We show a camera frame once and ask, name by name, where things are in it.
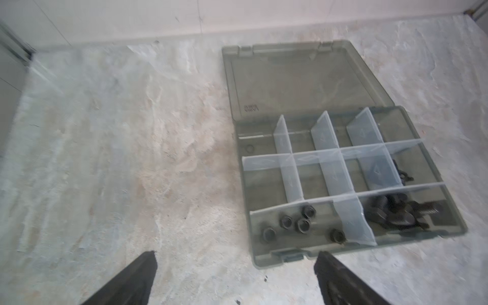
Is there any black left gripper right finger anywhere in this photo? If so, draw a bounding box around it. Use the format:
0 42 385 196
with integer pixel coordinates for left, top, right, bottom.
314 251 390 305

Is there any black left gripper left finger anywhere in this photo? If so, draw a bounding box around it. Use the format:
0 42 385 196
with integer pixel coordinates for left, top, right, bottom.
83 251 158 305

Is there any black wing nut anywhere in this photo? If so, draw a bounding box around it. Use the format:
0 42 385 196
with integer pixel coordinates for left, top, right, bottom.
393 160 414 186

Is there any black hex nut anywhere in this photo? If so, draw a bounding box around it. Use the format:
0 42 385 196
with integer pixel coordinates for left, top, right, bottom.
262 226 277 243
280 215 294 230
296 218 311 235
301 205 316 219

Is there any translucent grey organizer box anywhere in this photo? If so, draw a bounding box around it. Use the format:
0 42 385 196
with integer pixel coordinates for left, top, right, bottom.
222 40 468 269

